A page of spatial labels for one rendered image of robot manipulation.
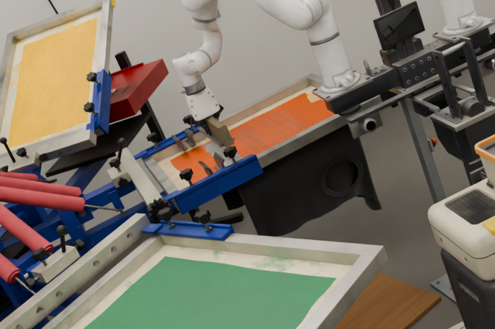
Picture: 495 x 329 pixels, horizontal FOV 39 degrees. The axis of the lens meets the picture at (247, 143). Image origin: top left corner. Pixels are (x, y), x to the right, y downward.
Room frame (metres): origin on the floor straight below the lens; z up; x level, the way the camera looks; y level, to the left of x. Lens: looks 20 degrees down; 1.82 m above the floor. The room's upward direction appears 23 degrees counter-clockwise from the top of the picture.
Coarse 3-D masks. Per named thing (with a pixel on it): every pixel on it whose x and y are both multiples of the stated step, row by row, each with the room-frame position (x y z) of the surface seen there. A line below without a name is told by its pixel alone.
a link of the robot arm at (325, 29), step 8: (312, 0) 2.02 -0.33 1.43; (320, 0) 2.04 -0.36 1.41; (328, 0) 2.07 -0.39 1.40; (320, 8) 2.03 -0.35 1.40; (328, 8) 2.07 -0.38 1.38; (320, 16) 2.04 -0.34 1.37; (328, 16) 2.06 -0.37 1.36; (320, 24) 2.06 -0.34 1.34; (328, 24) 2.05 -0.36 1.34; (336, 24) 2.07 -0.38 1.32; (312, 32) 2.07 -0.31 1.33; (320, 32) 2.05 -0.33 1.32; (328, 32) 2.05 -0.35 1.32; (336, 32) 2.06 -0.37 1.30; (312, 40) 2.07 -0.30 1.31; (320, 40) 2.05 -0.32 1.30; (328, 40) 2.04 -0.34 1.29
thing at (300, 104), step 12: (300, 96) 2.70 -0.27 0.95; (276, 108) 2.68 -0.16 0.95; (288, 108) 2.62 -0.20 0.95; (300, 108) 2.57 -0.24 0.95; (252, 120) 2.66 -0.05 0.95; (204, 144) 2.62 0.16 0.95; (180, 156) 2.59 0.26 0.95; (192, 156) 2.54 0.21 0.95; (204, 156) 2.49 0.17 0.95; (180, 168) 2.47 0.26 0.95; (192, 168) 2.42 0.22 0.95
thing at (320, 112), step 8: (320, 104) 2.52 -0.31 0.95; (304, 112) 2.51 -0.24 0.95; (312, 112) 2.47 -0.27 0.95; (320, 112) 2.44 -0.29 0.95; (328, 112) 2.40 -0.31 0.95; (312, 120) 2.39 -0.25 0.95; (320, 120) 2.36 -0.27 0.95; (304, 128) 2.34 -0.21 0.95; (288, 136) 2.33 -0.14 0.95; (240, 144) 2.45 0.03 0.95; (240, 152) 2.37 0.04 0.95; (248, 152) 2.34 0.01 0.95; (256, 152) 2.31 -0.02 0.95; (208, 160) 2.42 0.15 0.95; (200, 168) 2.38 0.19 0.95; (192, 176) 2.34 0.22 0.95; (200, 176) 2.31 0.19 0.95
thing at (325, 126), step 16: (304, 80) 2.78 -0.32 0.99; (320, 80) 2.68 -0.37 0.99; (272, 96) 2.75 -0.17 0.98; (240, 112) 2.72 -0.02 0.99; (256, 112) 2.73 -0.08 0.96; (320, 128) 2.21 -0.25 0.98; (336, 128) 2.22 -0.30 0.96; (176, 144) 2.66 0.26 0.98; (288, 144) 2.18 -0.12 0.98; (304, 144) 2.20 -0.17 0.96; (144, 160) 2.61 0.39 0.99; (272, 160) 2.17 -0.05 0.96; (160, 176) 2.38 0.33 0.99
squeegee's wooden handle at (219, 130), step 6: (210, 120) 2.38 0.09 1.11; (216, 120) 2.35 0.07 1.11; (210, 126) 2.38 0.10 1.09; (216, 126) 2.29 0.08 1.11; (222, 126) 2.26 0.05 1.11; (216, 132) 2.33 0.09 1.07; (222, 132) 2.26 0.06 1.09; (228, 132) 2.26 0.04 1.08; (222, 138) 2.26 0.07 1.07; (228, 138) 2.26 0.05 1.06; (228, 144) 2.26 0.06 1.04
